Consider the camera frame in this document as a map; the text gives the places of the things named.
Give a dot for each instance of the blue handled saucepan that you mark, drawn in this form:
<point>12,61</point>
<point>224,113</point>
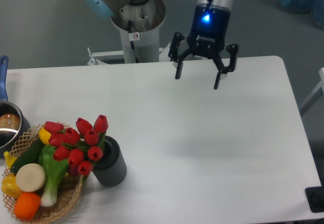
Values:
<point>13,122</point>

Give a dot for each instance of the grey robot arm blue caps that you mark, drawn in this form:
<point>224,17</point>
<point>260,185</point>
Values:
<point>107,8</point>

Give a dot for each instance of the purple red radish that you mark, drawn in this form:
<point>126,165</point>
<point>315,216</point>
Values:
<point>72,171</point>

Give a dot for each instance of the beige round bun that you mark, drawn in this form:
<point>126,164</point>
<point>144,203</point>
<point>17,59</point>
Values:
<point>31,177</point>

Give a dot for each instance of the yellow squash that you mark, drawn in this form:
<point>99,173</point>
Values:
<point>44,135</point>

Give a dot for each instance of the white frame at right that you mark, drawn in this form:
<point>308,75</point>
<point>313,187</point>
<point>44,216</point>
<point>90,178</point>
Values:
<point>313,96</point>

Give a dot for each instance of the green bok choy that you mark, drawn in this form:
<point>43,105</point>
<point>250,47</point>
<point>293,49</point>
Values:
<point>55,172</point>

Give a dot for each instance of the dark green cucumber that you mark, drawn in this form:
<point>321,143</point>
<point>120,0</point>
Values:
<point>30,155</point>

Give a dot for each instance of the red tulip bouquet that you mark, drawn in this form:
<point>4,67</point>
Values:
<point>82,147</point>

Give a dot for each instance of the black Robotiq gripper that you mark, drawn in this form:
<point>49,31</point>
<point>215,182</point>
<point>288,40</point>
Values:
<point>206,39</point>

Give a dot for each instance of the dark grey ribbed vase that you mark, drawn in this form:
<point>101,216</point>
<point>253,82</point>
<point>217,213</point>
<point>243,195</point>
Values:
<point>111,169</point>

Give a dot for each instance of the woven wicker basket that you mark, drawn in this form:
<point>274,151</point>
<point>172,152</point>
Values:
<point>68,192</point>

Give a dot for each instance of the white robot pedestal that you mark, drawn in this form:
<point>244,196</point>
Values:
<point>139,28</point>

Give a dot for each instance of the orange fruit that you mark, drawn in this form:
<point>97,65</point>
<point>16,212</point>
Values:
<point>27,206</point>

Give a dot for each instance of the yellow bell pepper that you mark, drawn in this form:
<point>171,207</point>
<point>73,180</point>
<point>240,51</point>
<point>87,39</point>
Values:
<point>10,187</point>

